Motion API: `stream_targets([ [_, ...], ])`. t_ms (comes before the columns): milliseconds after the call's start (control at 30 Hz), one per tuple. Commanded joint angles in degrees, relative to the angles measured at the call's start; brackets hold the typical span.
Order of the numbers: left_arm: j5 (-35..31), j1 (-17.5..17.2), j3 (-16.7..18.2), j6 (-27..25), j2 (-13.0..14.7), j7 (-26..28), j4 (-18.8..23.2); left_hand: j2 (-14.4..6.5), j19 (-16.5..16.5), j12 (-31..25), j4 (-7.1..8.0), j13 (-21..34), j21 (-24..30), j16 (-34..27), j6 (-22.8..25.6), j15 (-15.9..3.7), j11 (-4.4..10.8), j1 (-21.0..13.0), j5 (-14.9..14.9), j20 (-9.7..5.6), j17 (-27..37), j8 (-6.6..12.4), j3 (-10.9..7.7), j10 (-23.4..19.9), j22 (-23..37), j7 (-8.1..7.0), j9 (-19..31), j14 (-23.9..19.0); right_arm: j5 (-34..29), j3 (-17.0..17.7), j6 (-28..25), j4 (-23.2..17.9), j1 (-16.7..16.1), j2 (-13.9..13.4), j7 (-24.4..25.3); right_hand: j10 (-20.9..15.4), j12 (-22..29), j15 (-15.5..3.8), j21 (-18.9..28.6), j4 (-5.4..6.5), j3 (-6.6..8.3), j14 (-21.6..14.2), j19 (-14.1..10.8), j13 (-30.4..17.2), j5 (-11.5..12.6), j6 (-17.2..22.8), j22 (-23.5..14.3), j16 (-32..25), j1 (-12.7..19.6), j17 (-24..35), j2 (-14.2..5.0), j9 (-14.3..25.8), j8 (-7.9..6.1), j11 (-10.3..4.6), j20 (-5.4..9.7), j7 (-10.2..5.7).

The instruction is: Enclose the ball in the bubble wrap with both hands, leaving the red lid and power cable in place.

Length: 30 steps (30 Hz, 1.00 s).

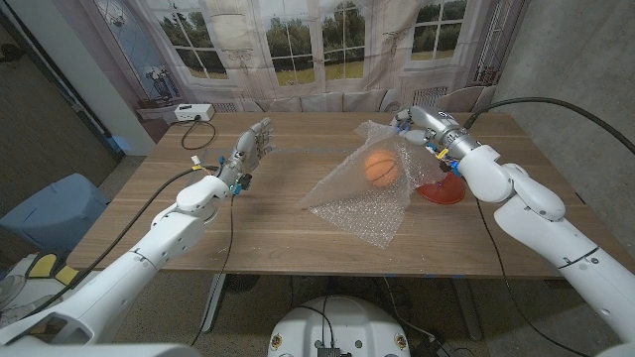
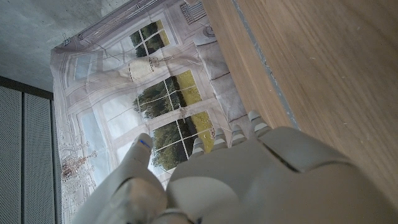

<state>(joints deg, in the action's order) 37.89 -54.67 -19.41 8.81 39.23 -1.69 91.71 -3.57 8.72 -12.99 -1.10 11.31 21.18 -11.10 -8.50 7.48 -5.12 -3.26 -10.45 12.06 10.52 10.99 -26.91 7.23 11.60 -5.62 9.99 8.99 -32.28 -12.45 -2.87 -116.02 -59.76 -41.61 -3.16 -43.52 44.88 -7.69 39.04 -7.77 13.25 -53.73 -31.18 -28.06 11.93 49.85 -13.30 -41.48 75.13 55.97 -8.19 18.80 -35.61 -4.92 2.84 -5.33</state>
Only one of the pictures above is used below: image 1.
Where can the grey sneaker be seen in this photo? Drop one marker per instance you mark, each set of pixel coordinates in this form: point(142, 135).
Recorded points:
point(10, 287)
point(25, 310)

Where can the yellow black pad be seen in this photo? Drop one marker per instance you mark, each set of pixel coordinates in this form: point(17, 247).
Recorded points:
point(42, 265)

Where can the black round floor device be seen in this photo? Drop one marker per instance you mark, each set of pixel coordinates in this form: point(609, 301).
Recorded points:
point(243, 282)

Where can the clear bubble wrap sheet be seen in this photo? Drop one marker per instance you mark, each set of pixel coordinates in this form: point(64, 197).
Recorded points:
point(367, 213)

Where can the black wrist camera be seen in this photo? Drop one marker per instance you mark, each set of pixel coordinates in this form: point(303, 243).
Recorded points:
point(450, 167)
point(242, 185)

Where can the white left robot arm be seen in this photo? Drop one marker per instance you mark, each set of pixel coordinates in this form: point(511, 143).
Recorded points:
point(149, 253)

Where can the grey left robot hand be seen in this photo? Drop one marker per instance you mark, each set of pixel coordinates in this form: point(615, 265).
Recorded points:
point(245, 154)

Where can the black power brick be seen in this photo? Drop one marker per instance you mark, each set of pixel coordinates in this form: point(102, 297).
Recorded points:
point(445, 350)

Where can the printed window backdrop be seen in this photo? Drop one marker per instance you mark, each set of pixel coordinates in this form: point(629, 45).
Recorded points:
point(297, 49)

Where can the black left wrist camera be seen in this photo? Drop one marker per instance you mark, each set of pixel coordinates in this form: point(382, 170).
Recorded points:
point(242, 185)

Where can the white power strip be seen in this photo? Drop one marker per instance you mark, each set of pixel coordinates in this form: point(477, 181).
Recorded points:
point(193, 112)

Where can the blue grey container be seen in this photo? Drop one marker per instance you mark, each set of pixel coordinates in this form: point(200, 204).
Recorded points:
point(54, 213)

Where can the small orange basketball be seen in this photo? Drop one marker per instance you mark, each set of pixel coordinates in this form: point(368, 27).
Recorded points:
point(381, 168)

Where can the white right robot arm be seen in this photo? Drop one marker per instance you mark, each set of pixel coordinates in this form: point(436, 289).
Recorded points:
point(546, 223)

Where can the red round lid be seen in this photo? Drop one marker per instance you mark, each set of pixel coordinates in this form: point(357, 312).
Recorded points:
point(444, 192)

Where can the grey table leg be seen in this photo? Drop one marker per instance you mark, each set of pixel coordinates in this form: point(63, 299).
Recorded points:
point(213, 302)
point(467, 307)

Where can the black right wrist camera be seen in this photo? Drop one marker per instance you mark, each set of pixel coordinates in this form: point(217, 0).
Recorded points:
point(450, 167)

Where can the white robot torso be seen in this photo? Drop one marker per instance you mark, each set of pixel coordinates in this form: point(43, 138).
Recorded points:
point(347, 322)

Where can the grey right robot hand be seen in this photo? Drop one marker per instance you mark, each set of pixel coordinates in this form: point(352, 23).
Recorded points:
point(436, 124)

